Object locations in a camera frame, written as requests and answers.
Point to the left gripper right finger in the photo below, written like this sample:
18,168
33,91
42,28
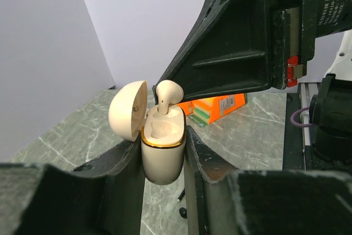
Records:
222,199

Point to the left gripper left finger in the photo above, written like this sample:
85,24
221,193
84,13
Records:
102,196

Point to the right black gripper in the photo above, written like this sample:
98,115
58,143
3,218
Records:
228,50

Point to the beige earbud charging case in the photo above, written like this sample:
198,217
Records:
162,137

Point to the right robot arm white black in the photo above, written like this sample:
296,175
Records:
330,113

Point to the black earbud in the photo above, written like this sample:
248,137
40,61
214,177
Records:
183,212

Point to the orange juice box lower right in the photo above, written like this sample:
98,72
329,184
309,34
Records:
206,111

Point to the aluminium frame rail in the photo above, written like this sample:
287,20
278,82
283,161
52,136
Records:
306,92

